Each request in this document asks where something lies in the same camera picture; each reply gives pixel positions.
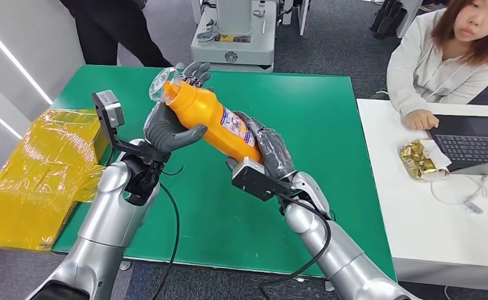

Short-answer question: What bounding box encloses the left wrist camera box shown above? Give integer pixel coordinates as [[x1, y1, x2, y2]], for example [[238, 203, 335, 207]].
[[91, 90, 125, 144]]

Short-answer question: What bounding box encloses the yellow taped cardboard box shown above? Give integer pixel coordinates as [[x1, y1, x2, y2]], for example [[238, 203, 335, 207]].
[[0, 108, 110, 252]]

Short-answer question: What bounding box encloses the seated person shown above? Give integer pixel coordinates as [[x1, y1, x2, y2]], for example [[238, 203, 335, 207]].
[[387, 0, 488, 131]]

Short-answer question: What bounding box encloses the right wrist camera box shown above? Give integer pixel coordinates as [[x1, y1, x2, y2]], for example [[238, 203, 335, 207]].
[[231, 156, 303, 203]]

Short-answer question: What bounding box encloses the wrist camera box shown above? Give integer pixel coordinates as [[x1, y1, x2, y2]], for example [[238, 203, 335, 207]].
[[91, 90, 125, 144], [231, 156, 303, 203]]

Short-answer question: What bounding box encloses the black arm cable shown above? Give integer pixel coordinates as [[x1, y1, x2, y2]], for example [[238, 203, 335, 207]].
[[258, 192, 333, 300], [150, 165, 185, 300]]

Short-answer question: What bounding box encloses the white cable with adapter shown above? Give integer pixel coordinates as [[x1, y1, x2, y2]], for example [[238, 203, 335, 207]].
[[429, 176, 488, 215]]

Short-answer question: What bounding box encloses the black laptop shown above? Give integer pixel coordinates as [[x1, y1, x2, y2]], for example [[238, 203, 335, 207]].
[[427, 114, 488, 177]]

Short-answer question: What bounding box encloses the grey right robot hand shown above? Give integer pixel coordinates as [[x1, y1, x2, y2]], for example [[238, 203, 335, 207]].
[[225, 111, 297, 182]]

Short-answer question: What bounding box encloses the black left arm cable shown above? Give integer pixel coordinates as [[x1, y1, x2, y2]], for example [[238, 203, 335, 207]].
[[150, 165, 185, 300]]

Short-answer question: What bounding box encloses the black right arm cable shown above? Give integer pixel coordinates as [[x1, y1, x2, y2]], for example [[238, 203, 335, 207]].
[[258, 192, 333, 300]]

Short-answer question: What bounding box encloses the orange plastic bottle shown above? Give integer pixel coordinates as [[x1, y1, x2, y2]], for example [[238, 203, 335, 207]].
[[149, 67, 265, 164]]

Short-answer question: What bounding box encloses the gold foil snack packet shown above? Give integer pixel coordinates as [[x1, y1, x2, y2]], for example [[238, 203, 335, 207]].
[[399, 138, 452, 182]]

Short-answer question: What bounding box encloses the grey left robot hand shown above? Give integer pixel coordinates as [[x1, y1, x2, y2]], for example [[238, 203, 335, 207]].
[[143, 61, 211, 153]]

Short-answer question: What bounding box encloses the person's hand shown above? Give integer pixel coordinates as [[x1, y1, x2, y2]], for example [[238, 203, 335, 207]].
[[404, 109, 440, 131]]

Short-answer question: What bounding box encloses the standing person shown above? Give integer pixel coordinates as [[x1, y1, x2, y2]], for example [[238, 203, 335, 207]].
[[59, 0, 173, 68]]

